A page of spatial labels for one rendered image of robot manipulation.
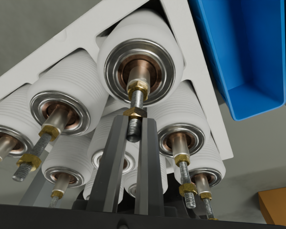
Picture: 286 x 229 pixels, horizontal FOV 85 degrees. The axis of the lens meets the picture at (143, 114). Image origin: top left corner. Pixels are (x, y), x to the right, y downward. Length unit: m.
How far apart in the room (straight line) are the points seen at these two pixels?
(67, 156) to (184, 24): 0.29
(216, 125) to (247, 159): 0.50
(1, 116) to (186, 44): 0.28
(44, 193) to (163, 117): 0.38
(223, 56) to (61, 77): 0.38
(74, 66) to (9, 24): 0.30
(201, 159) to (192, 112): 0.11
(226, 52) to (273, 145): 0.46
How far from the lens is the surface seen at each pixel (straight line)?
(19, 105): 0.31
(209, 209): 0.31
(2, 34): 0.55
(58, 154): 0.34
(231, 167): 0.85
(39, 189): 0.51
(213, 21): 0.43
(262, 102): 0.47
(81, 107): 0.21
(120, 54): 0.16
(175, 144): 0.22
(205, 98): 0.29
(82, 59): 0.27
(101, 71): 0.18
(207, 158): 0.31
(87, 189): 0.41
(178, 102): 0.23
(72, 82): 0.21
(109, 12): 0.23
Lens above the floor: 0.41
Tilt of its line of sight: 51 degrees down
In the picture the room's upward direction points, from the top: 177 degrees counter-clockwise
